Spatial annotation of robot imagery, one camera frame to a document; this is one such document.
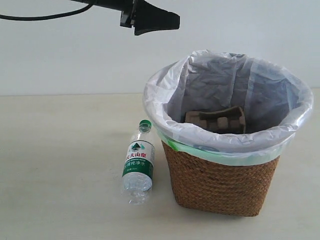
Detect green plastic bin liner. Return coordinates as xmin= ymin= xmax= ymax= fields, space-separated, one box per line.
xmin=157 ymin=131 xmax=282 ymax=166

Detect brown woven wicker bin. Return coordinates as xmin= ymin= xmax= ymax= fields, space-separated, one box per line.
xmin=162 ymin=142 xmax=279 ymax=217

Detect white plastic bin liner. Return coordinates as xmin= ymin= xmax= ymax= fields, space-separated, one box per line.
xmin=142 ymin=50 xmax=314 ymax=154

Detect brown cardboard pulp tray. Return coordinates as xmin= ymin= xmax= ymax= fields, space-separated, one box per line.
xmin=184 ymin=106 xmax=246 ymax=135

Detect green label water bottle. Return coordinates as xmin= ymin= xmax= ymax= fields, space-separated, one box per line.
xmin=121 ymin=119 xmax=155 ymax=205

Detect black cable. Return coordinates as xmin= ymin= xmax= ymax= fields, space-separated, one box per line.
xmin=0 ymin=3 xmax=94 ymax=21

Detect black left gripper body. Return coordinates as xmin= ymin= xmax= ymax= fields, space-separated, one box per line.
xmin=120 ymin=0 xmax=139 ymax=28

